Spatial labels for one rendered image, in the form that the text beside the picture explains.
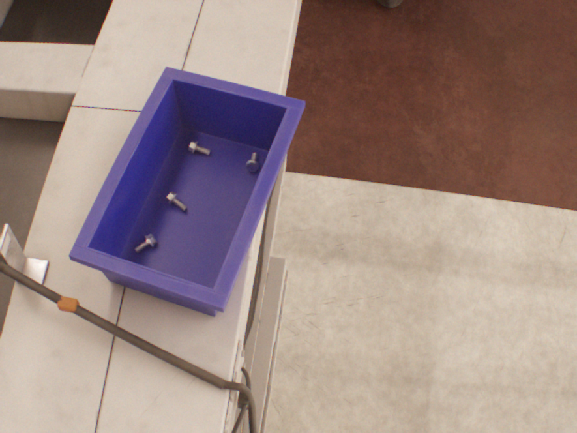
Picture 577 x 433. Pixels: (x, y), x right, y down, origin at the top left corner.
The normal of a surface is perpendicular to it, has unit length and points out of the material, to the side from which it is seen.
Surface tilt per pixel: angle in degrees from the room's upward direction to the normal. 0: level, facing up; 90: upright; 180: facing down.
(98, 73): 0
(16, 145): 0
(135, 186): 85
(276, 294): 0
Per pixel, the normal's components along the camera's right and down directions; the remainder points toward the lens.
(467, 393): 0.01, -0.48
